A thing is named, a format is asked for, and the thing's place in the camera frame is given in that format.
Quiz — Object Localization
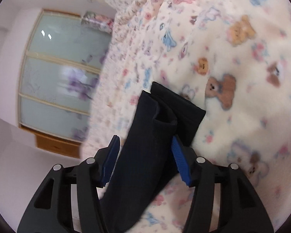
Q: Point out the black pants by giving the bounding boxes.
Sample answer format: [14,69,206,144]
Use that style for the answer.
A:
[100,82,205,232]

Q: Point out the brown wooden door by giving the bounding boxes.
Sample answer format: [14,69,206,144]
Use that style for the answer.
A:
[36,134,81,158]

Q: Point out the glass sliding door wardrobe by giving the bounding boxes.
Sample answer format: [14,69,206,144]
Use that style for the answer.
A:
[18,10,111,142]

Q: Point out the fleece teddy bear blanket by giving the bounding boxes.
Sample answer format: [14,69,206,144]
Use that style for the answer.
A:
[81,0,291,230]

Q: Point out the wrapped plush toy package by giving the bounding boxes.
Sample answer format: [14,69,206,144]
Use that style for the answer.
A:
[81,11,114,34]

